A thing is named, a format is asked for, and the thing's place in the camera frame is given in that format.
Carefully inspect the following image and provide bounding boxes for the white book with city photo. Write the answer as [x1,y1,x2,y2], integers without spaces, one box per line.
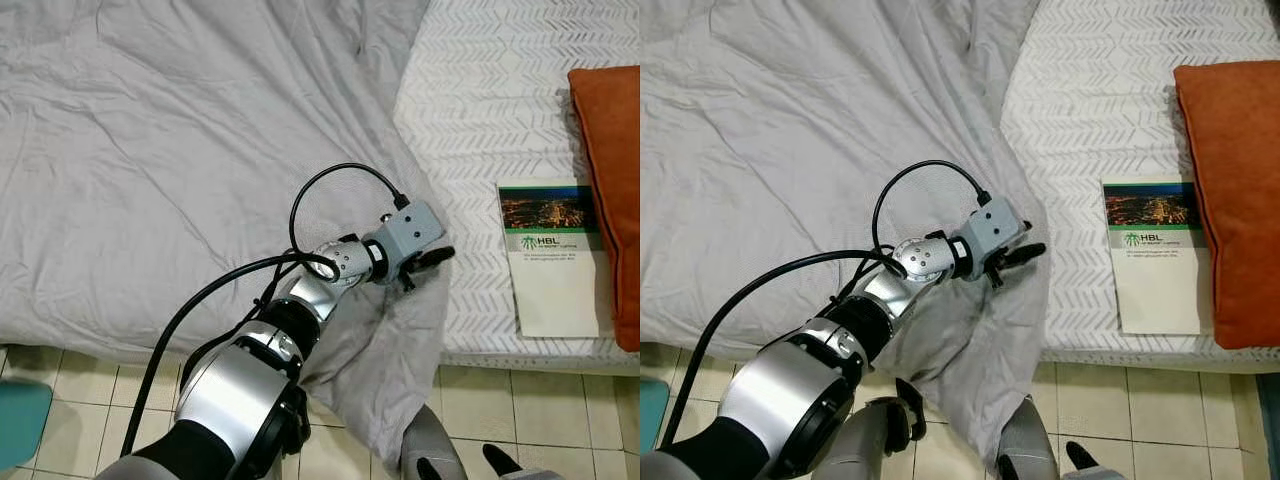
[1102,178,1213,336]
[497,180,614,339]

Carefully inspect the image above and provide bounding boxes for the orange pillow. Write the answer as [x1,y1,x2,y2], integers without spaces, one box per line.
[1173,60,1280,351]
[567,65,641,353]

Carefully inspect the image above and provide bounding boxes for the grey blanket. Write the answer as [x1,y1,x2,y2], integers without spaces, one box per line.
[640,0,1051,471]
[0,0,453,446]

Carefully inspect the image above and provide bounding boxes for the silver robot right leg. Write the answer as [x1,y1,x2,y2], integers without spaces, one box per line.
[400,405,471,480]
[995,395,1063,480]

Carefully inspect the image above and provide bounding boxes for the silver robot leg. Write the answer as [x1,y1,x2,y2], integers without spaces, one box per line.
[995,395,1063,480]
[825,378,928,480]
[400,405,471,480]

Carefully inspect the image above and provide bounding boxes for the cream bed base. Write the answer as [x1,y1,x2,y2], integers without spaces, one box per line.
[1040,348,1280,374]
[440,350,641,377]

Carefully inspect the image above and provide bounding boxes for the silver robot left leg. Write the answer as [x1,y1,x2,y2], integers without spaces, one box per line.
[825,378,928,480]

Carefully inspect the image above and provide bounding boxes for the teal plastic stool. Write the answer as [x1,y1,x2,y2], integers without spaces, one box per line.
[640,378,672,451]
[0,380,53,471]

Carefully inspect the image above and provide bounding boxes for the white chevron quilted mattress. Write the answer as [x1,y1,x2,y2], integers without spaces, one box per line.
[393,0,641,363]
[1000,0,1280,363]

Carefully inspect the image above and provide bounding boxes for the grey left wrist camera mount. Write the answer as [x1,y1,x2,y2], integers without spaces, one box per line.
[955,195,1031,271]
[375,200,448,273]

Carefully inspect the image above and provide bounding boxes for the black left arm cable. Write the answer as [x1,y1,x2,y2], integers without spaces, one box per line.
[660,160,992,451]
[120,163,412,461]

